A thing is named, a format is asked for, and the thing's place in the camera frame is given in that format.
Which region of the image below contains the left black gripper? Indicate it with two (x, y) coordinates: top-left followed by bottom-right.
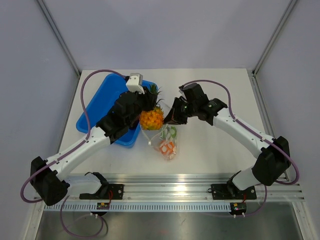
(126, 86), (158, 127)

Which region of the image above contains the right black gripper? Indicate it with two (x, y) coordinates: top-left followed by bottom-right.
(162, 97), (198, 125)

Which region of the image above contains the green toy ball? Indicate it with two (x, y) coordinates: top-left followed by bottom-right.
(161, 126), (178, 141)

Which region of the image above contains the toy pineapple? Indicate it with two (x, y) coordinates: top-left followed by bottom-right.
(139, 84), (164, 131)

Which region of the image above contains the clear zip top bag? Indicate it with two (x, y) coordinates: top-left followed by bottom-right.
(141, 99), (180, 163)

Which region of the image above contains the orange toy fruit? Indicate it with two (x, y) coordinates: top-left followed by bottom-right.
(159, 141), (177, 156)

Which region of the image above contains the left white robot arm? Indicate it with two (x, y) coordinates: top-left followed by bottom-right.
(29, 87), (158, 206)

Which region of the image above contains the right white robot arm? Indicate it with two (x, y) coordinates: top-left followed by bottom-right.
(164, 96), (291, 199)

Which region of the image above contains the blue plastic bin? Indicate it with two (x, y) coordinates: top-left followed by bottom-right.
(76, 73), (159, 148)

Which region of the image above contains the left small circuit board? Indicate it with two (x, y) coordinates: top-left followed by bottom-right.
(96, 202), (110, 210)

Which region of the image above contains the small circuit board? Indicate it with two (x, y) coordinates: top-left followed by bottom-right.
(96, 202), (110, 210)
(230, 202), (247, 216)

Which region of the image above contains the right small circuit board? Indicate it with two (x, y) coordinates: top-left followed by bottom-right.
(230, 202), (247, 216)

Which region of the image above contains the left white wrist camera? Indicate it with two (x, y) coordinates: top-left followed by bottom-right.
(125, 73), (145, 94)

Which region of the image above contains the aluminium rail frame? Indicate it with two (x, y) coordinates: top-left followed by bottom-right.
(33, 173), (306, 202)

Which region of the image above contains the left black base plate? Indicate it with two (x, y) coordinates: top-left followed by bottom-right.
(79, 183), (124, 200)

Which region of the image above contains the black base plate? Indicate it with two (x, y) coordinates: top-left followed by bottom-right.
(207, 183), (257, 200)
(79, 183), (124, 200)

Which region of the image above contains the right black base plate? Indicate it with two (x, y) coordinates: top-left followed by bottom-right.
(207, 183), (257, 200)

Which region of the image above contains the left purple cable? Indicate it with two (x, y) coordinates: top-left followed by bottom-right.
(20, 69), (128, 238)

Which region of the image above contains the white slotted cable duct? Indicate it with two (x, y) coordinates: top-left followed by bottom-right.
(44, 201), (231, 213)

